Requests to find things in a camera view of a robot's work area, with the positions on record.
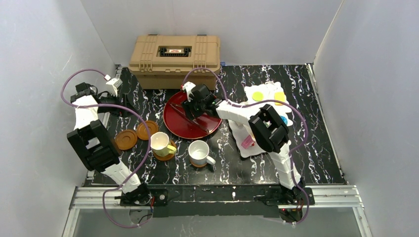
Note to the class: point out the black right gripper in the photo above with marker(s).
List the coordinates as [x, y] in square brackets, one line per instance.
[192, 110]

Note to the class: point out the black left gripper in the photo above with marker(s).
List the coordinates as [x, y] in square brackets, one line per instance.
[123, 99]

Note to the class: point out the black tongs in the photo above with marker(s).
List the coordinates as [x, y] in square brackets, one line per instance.
[177, 108]

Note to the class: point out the white mug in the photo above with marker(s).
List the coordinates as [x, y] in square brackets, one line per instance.
[199, 153]

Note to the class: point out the pale yellow mug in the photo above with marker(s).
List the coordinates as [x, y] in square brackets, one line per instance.
[161, 145]

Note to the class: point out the pink rectangular cake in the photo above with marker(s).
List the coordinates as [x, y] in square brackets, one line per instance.
[247, 142]

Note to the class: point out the white three-tier cake stand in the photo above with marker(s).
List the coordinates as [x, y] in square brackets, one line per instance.
[242, 134]

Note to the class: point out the green round macaron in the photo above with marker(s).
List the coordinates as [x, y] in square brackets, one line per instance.
[257, 96]

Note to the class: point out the orange square cake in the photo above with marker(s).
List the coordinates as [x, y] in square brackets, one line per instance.
[280, 96]

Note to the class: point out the blue frosted donut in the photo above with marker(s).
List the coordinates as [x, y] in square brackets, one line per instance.
[285, 120]

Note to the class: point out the small light wooden coaster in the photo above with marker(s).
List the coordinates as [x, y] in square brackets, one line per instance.
[199, 165]

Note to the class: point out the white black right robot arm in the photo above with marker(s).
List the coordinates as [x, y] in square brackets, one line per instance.
[263, 117]

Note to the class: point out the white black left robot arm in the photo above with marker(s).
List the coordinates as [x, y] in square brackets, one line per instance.
[94, 145]

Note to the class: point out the round red tray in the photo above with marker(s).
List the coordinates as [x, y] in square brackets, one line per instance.
[182, 128]

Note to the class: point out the brown wooden coaster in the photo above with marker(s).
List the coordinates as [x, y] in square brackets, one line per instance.
[147, 129]

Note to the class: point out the dark brown coaster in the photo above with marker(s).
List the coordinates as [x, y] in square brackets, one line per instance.
[126, 139]

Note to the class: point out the tan plastic toolbox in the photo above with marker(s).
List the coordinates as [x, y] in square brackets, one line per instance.
[163, 62]

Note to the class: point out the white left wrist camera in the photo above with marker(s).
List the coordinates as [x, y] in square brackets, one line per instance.
[113, 85]

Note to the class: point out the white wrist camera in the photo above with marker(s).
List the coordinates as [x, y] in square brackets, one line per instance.
[187, 88]
[113, 85]

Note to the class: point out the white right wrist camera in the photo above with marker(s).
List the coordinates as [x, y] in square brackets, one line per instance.
[187, 88]

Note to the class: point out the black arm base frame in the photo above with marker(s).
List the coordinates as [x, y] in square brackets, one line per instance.
[266, 200]

